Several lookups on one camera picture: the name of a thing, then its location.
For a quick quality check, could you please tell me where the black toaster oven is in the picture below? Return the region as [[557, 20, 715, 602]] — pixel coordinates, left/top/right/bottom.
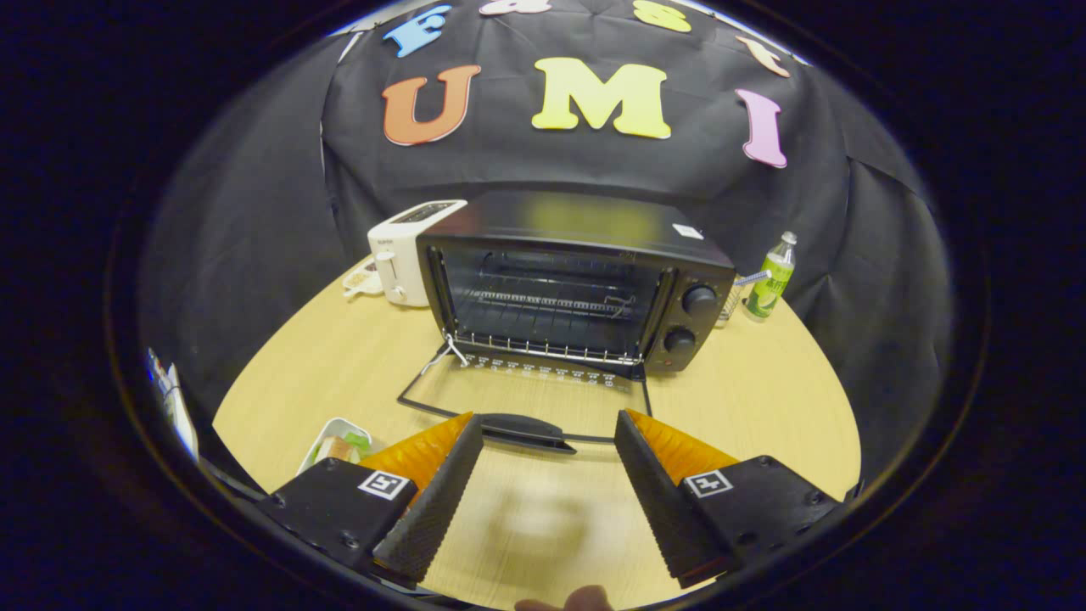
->
[[397, 190, 737, 455]]

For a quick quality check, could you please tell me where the white food tray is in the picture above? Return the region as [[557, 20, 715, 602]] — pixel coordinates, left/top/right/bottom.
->
[[297, 417, 376, 476]]

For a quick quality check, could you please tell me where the white pop-up toaster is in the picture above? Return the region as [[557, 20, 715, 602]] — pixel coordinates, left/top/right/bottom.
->
[[367, 199, 468, 308]]

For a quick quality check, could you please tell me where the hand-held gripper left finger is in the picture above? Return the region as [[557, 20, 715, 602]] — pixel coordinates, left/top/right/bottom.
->
[[255, 412, 484, 589]]

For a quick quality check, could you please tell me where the white string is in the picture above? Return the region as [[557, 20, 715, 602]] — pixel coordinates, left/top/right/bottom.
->
[[420, 334, 469, 375]]

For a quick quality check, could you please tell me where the green drink bottle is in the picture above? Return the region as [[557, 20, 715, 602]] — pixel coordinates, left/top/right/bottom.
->
[[743, 231, 798, 322]]

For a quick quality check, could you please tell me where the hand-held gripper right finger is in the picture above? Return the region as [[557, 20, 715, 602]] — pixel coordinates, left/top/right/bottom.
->
[[613, 409, 849, 590]]

